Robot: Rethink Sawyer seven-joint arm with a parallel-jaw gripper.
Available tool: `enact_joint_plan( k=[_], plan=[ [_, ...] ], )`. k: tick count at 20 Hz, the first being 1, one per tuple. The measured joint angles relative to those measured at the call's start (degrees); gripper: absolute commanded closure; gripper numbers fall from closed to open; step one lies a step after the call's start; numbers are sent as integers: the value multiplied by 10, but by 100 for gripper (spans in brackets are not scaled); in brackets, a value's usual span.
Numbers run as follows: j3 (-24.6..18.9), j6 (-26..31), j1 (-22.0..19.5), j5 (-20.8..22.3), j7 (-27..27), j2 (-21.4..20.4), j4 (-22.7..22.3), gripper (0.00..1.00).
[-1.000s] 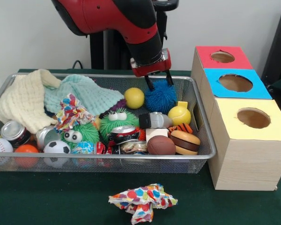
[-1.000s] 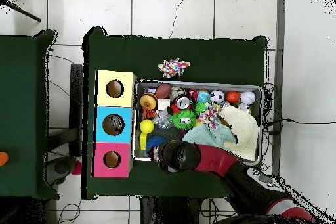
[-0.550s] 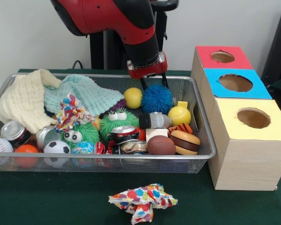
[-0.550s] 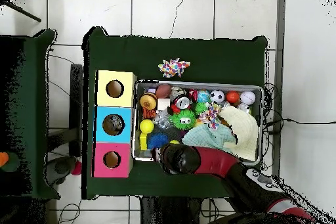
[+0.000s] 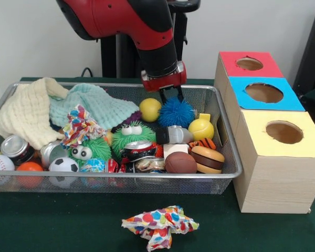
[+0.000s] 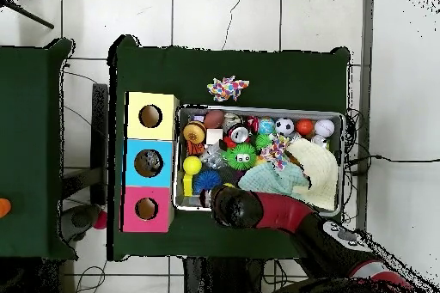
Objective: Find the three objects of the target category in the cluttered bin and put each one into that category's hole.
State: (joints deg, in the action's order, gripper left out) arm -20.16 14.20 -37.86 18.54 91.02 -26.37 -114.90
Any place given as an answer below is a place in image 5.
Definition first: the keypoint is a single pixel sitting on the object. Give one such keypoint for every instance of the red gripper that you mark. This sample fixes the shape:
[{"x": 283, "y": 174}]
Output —
[{"x": 164, "y": 80}]

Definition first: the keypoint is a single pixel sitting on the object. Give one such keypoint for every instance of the small blue spiky ball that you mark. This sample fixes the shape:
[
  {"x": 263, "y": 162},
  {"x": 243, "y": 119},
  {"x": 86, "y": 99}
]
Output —
[{"x": 176, "y": 114}]

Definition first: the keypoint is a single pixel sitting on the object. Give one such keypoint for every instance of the teal knitted cloth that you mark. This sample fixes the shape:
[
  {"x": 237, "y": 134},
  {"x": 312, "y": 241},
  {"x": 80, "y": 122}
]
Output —
[{"x": 99, "y": 107}]

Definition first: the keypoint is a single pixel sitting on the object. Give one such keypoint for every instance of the polka dot cloth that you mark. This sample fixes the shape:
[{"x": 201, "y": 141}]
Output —
[
  {"x": 160, "y": 220},
  {"x": 81, "y": 128}
]

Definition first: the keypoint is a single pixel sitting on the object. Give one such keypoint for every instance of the cream knitted cloth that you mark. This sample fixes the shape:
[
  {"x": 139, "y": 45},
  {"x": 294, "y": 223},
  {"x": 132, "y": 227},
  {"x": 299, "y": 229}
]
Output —
[{"x": 23, "y": 113}]

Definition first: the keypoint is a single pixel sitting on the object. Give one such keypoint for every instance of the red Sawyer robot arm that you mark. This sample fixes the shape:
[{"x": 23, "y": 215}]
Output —
[{"x": 120, "y": 18}]

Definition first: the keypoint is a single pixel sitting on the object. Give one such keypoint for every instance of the shallow clear mesh bin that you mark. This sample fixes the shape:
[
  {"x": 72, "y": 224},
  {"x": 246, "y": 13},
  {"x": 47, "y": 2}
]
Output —
[{"x": 204, "y": 187}]

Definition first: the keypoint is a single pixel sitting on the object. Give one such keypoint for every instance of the wooden box with three holes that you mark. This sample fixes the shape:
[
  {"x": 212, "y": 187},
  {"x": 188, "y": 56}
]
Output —
[{"x": 278, "y": 178}]

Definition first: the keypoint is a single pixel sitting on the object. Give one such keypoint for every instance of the yellow smiley ball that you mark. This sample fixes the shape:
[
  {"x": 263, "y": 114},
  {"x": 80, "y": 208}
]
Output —
[{"x": 150, "y": 109}]

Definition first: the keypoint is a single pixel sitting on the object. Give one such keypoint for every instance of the brown toy football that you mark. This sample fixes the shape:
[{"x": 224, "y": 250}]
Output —
[{"x": 180, "y": 163}]

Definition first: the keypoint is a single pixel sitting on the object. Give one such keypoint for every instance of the small green spiky ball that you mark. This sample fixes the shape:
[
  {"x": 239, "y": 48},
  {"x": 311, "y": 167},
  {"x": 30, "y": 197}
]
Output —
[{"x": 120, "y": 143}]

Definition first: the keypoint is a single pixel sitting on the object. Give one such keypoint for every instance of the wooden burger toy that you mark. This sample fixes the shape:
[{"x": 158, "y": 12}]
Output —
[{"x": 208, "y": 160}]

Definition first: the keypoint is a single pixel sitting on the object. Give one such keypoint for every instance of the green spiky ball with eyes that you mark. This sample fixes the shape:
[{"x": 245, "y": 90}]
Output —
[{"x": 99, "y": 151}]

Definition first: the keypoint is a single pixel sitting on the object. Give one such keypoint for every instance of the black and white soccer ball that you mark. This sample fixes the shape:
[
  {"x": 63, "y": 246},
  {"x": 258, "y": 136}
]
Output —
[{"x": 63, "y": 165}]

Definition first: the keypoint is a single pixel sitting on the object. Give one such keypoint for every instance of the black upright panel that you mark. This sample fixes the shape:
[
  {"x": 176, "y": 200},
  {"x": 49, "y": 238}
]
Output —
[{"x": 312, "y": 52}]

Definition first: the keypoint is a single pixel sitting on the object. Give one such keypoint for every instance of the white baseball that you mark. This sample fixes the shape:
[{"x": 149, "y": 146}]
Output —
[{"x": 0, "y": 164}]

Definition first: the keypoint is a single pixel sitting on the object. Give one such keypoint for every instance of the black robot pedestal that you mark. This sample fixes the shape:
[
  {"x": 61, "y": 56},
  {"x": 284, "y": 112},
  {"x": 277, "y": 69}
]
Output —
[{"x": 183, "y": 39}]

